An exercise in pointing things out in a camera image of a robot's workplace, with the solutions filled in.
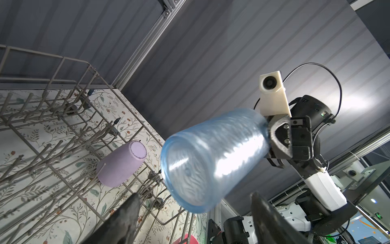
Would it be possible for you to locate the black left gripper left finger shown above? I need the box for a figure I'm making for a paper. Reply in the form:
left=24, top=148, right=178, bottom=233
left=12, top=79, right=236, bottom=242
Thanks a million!
left=83, top=193, right=142, bottom=244

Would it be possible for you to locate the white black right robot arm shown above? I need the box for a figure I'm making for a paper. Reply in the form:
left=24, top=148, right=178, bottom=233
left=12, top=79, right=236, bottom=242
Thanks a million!
left=206, top=95, right=357, bottom=244

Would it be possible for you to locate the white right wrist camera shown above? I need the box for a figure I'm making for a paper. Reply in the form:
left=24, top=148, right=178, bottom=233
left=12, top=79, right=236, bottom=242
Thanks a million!
left=257, top=71, right=292, bottom=117

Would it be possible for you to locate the lilac plastic cup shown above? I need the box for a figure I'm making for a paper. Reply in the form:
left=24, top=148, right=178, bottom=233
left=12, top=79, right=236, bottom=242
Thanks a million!
left=96, top=140, right=147, bottom=188

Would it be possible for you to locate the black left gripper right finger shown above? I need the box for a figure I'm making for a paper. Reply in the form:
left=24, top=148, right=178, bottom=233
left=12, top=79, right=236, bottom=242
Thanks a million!
left=251, top=192, right=309, bottom=244

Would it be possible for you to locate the floral table mat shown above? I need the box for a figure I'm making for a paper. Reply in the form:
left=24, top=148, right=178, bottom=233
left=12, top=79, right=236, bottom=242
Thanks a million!
left=0, top=88, right=208, bottom=244

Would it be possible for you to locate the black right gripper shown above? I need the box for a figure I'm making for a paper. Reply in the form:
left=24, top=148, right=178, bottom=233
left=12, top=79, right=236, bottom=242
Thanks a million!
left=265, top=114, right=313, bottom=168

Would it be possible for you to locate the pink plastic cup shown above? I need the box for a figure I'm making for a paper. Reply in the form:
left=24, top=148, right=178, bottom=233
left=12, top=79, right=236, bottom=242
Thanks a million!
left=172, top=233, right=199, bottom=244

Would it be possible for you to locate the blue transparent cup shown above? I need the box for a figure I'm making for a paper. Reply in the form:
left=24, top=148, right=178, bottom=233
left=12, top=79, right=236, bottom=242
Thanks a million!
left=160, top=108, right=270, bottom=214

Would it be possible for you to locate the grey wire dish rack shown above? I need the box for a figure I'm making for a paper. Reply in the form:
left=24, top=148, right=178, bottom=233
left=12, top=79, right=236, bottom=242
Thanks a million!
left=0, top=44, right=208, bottom=244

